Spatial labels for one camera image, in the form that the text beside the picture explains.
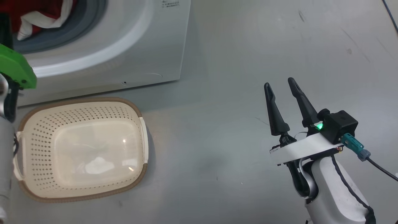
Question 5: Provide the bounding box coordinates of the cream perforated basket brown rim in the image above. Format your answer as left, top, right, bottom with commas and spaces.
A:
13, 97, 149, 203

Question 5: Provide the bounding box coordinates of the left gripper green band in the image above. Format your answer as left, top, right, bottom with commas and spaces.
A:
0, 12, 37, 122

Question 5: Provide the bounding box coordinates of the black floor cable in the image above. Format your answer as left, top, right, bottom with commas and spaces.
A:
382, 0, 398, 33

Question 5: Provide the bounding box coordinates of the white front-load washing machine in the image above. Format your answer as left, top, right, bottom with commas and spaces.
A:
0, 0, 192, 108

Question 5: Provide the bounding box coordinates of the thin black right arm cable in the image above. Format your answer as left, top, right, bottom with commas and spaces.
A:
331, 156, 377, 224

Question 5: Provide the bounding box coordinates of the right camera cable teal connector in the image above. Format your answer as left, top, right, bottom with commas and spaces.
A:
340, 133, 398, 181

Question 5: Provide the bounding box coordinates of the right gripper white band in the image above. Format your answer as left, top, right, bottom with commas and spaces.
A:
264, 77, 342, 198

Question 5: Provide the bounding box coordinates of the red and white garment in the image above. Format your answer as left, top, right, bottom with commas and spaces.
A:
0, 0, 78, 41

